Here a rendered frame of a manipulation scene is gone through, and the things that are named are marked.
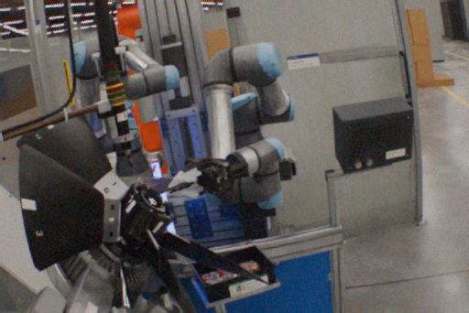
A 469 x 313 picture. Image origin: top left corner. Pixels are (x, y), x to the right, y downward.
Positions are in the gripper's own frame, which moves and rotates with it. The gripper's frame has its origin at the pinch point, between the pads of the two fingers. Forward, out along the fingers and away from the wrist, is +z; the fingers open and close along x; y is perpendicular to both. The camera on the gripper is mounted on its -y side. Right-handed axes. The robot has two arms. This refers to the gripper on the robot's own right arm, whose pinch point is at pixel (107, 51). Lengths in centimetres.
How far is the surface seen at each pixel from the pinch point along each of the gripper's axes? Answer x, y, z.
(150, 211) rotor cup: -2.6, 33.4, 14.3
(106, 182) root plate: 6.1, 28.6, 2.7
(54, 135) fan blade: 17.5, 16.4, -5.1
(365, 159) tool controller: -69, 47, -22
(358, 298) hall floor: -97, 156, -91
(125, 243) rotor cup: 4.9, 40.1, 12.0
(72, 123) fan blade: 12.8, 15.1, -10.1
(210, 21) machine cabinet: -220, -29, -1054
